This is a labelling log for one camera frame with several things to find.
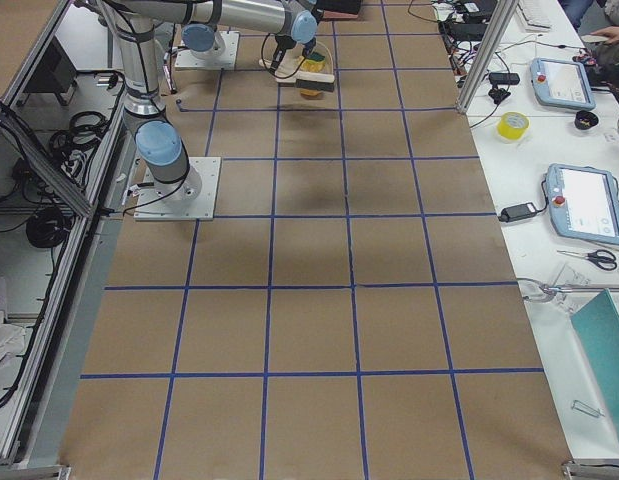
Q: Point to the pink bin with black bag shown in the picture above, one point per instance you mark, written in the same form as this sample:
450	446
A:
339	9

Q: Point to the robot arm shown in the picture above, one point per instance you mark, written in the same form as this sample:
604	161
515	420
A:
149	35

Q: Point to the toy croissant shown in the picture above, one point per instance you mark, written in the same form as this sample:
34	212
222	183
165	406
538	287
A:
304	66

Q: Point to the black handled scissors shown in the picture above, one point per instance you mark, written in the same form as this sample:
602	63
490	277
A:
602	259

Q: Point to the green yellow sponge piece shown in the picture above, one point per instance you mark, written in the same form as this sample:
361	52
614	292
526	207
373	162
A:
315	58

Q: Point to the beige hand brush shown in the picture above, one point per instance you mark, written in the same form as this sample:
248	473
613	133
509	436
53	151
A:
310	81

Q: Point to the teach pendant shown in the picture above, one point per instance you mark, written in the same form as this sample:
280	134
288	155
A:
561	83
583	203

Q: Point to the yellow toy potato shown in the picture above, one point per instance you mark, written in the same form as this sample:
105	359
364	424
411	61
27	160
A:
311	94

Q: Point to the lower teach pendant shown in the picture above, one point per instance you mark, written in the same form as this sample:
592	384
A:
583	203

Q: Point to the yellow tape roll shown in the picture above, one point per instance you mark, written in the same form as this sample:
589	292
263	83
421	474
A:
512	126

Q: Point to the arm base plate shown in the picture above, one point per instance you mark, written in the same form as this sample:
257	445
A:
194	200
203	49

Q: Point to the aluminium frame post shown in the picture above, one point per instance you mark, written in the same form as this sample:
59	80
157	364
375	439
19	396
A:
500	19

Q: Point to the beige plastic dustpan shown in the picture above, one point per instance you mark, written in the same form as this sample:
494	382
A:
291	61

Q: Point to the upper teach pendant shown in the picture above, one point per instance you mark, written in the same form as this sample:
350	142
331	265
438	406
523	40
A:
561	83

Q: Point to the black power adapter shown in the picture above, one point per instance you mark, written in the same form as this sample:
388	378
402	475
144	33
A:
518	212

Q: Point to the small black bowl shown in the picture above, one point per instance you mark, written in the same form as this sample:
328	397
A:
585	120

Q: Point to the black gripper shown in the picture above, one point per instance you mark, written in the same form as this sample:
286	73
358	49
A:
285	43

